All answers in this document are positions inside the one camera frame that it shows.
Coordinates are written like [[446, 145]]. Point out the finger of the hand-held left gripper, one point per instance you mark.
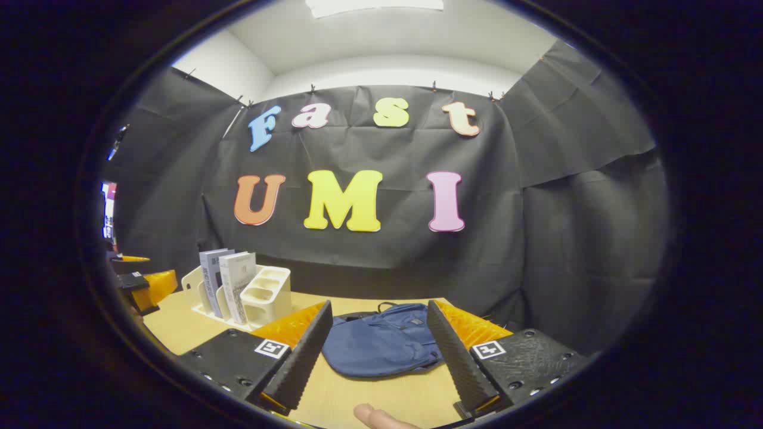
[[156, 289], [128, 266]]

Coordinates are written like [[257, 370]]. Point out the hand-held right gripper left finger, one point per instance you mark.
[[301, 357]]

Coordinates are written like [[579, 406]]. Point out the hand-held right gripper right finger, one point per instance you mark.
[[459, 357]]

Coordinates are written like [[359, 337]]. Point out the grey-blue cover book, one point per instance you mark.
[[210, 274]]

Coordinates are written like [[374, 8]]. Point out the white plastic bookshelf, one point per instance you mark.
[[271, 298]]

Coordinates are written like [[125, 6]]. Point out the blue schoolbag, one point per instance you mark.
[[381, 342]]

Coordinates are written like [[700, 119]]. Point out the white cover book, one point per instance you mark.
[[238, 280]]

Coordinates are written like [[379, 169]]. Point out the bright colourful sign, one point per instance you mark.
[[109, 208]]

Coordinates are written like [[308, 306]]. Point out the black backdrop cloth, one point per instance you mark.
[[536, 238]]

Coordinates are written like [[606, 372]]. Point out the thin white rod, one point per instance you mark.
[[233, 121]]

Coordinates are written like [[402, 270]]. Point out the ceiling light panel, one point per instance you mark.
[[375, 6]]

